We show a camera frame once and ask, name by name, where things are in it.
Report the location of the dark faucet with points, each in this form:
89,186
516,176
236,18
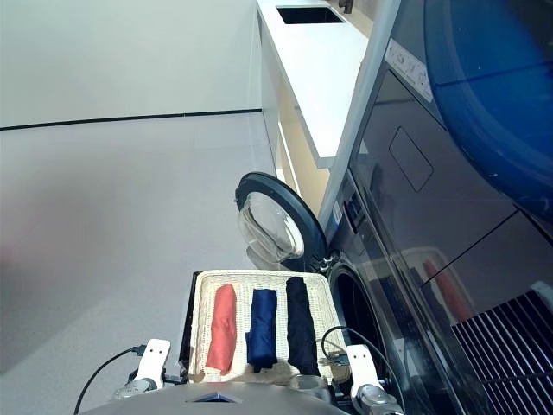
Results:
345,5

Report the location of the pale woven basket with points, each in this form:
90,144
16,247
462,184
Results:
242,281

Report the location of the dark blue cloth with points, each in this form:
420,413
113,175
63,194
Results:
262,328

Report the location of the black cloth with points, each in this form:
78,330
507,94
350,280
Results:
301,328

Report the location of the white pictogram sticker strip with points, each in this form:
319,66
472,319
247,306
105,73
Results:
410,69

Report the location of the white counter cabinet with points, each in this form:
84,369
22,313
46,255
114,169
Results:
311,65

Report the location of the silver robot torso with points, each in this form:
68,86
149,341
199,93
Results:
216,400

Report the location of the red cloth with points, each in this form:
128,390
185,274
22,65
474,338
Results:
222,328

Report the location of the round glass washing machine door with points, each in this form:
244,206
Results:
268,225

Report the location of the black recessed sink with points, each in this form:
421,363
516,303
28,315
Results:
309,15

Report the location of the black ribbed panel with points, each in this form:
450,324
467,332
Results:
510,346

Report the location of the blue round appliance door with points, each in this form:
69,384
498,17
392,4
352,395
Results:
488,65

